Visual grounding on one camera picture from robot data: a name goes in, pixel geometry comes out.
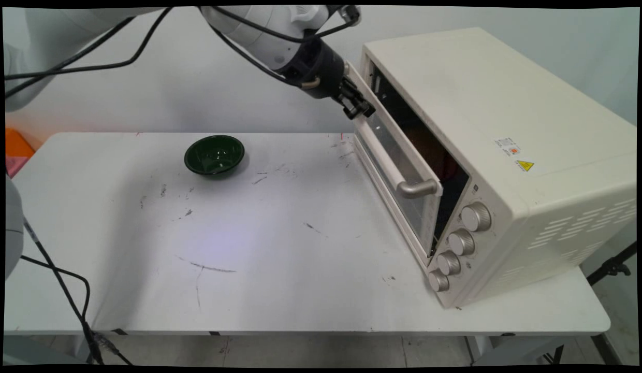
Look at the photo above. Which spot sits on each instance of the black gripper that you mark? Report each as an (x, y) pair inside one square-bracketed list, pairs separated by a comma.
[(318, 67)]

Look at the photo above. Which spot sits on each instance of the cream toaster oven body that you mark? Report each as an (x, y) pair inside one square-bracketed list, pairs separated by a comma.
[(507, 114)]

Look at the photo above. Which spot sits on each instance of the dark green bowl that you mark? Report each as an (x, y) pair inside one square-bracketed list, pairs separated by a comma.
[(215, 154)]

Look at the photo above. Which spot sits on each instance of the white label sticker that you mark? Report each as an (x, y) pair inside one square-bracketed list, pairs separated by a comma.
[(508, 146)]

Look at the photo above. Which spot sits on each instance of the silver oven knob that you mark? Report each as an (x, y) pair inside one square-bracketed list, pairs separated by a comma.
[(449, 263), (476, 216), (462, 242), (439, 281)]

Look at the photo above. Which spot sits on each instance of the yellow warning sticker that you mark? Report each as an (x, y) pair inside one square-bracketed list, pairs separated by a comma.
[(526, 166)]

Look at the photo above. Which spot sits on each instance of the white table leg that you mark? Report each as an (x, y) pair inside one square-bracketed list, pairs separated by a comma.
[(477, 348), (80, 348)]

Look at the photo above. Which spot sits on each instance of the black tripod stand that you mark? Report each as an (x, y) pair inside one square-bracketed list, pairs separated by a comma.
[(613, 267)]

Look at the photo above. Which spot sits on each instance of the orange box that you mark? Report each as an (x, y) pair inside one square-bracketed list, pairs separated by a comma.
[(18, 144)]

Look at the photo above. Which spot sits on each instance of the pink object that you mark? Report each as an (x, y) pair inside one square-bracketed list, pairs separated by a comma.
[(14, 166)]

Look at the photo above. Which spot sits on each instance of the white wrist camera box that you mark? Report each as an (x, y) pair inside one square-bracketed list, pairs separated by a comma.
[(321, 14)]

